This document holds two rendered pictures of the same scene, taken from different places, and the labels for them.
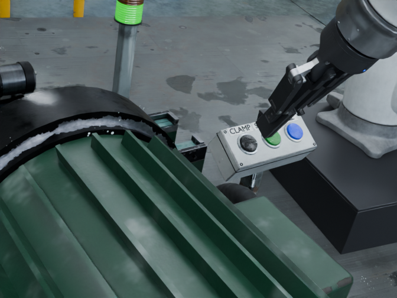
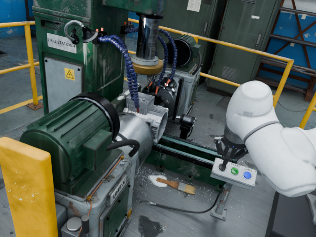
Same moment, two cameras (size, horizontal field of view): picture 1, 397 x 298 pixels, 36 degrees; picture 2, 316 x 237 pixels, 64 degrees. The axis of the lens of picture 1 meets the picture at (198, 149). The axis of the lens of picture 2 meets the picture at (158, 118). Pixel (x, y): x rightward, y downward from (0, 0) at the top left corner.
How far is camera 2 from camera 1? 0.63 m
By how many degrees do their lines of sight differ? 48
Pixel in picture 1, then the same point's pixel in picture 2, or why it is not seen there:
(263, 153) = (225, 173)
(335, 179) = (279, 216)
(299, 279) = (67, 130)
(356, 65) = (228, 142)
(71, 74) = not seen: hidden behind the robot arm
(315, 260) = (94, 142)
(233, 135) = (218, 161)
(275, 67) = not seen: outside the picture
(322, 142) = (295, 203)
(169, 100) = not seen: hidden behind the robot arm
